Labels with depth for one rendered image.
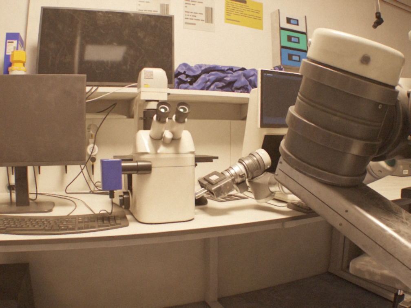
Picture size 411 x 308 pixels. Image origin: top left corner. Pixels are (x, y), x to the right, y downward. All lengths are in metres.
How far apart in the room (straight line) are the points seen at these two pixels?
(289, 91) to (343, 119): 1.24
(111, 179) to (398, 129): 0.79
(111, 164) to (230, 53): 1.41
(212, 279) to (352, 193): 1.67
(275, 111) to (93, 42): 0.96
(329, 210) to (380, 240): 0.07
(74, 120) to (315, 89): 1.05
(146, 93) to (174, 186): 0.39
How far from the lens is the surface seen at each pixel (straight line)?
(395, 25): 3.56
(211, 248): 1.95
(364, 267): 1.55
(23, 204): 1.41
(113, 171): 1.01
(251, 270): 2.27
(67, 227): 1.03
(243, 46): 2.29
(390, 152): 0.50
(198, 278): 2.11
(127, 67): 1.73
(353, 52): 0.37
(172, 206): 1.08
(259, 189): 1.25
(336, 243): 2.56
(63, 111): 1.31
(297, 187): 0.43
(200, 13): 2.23
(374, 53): 0.38
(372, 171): 0.93
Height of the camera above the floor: 1.03
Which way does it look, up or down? 3 degrees down
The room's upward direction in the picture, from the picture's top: straight up
